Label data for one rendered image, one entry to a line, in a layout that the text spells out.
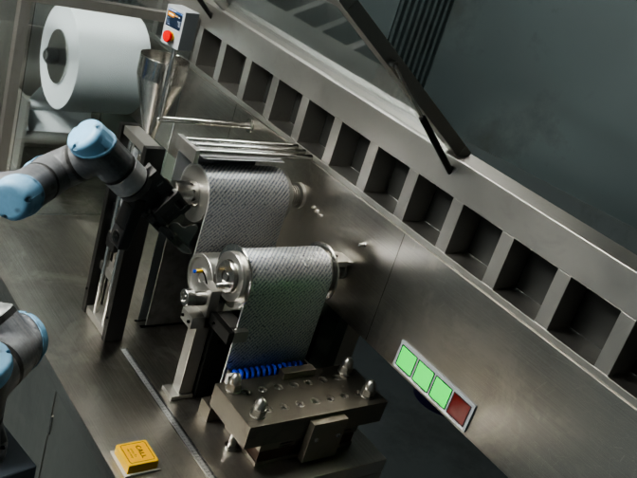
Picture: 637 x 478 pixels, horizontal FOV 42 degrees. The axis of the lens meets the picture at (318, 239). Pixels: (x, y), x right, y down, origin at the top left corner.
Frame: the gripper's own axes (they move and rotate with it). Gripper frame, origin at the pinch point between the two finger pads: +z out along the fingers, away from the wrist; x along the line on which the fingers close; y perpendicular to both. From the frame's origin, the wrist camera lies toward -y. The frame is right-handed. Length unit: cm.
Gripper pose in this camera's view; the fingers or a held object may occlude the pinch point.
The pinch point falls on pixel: (180, 247)
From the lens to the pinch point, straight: 178.1
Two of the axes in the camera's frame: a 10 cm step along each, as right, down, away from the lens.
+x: -5.5, -4.8, 6.8
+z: 4.2, 5.5, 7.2
